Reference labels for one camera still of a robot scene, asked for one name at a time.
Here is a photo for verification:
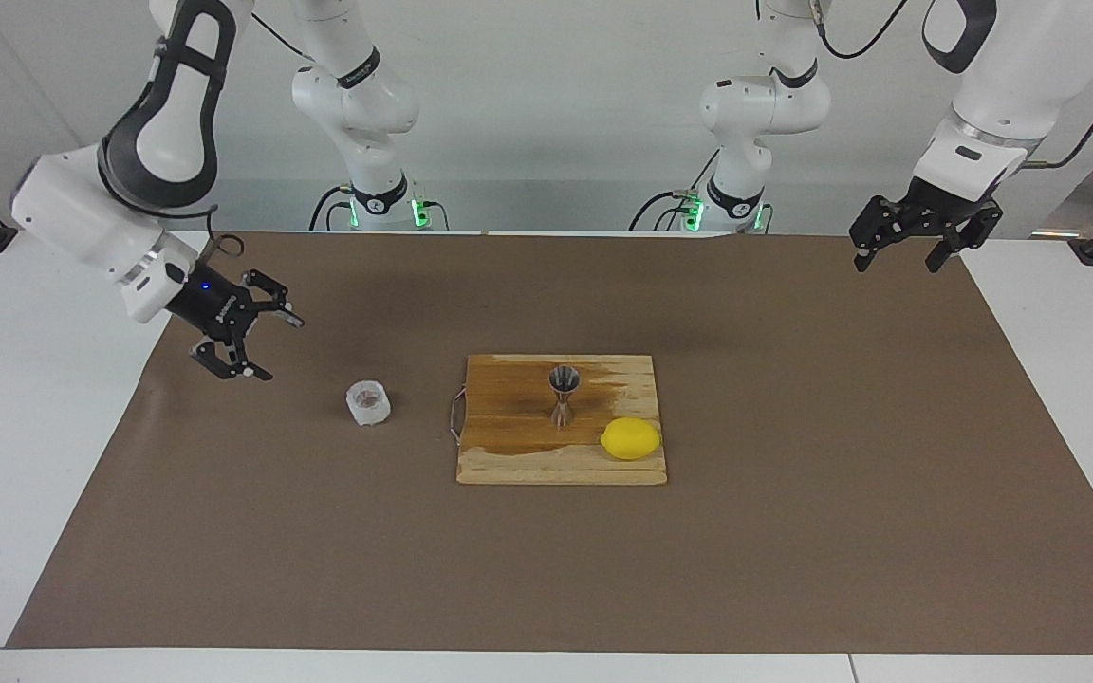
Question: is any black base cable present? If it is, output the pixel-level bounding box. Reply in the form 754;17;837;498
628;187;776;234
306;182;454;234

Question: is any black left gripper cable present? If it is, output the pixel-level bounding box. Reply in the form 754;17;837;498
1019;43;1093;173

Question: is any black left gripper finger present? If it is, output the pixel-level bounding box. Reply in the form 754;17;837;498
923;209;1005;275
847;194;915;275

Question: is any small clear plastic cup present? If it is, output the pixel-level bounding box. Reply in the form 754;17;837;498
344;378;394;431

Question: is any thick black cable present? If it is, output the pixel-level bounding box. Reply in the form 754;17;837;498
810;0;915;62

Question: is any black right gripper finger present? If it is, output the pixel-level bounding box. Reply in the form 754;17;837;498
189;339;275;383
240;268;306;332

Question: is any yellow lemon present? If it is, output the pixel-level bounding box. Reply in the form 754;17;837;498
599;415;664;463

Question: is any brown table mat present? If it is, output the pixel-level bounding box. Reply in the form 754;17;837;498
6;231;1093;656

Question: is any wooden cutting board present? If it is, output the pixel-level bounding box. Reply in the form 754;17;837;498
448;353;670;488

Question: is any steel double jigger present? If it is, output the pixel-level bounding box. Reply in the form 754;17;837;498
547;363;584;430

